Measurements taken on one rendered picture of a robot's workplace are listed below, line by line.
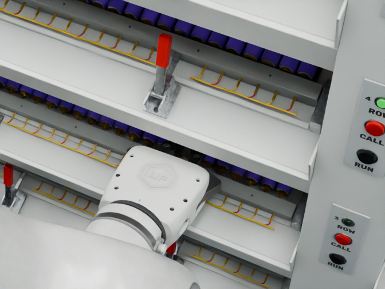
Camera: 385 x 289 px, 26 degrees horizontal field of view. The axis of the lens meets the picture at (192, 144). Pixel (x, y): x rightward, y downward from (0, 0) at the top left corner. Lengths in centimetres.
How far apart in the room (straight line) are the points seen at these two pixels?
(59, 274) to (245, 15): 27
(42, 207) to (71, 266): 58
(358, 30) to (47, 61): 40
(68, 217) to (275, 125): 49
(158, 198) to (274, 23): 28
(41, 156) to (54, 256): 42
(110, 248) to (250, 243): 33
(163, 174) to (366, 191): 24
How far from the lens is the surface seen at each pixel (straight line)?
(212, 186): 96
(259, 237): 103
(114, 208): 88
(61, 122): 109
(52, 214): 128
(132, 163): 95
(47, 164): 110
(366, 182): 82
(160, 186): 92
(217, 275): 121
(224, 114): 88
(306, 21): 71
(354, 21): 67
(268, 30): 72
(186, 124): 88
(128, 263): 73
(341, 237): 90
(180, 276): 78
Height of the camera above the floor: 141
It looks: 53 degrees down
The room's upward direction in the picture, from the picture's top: straight up
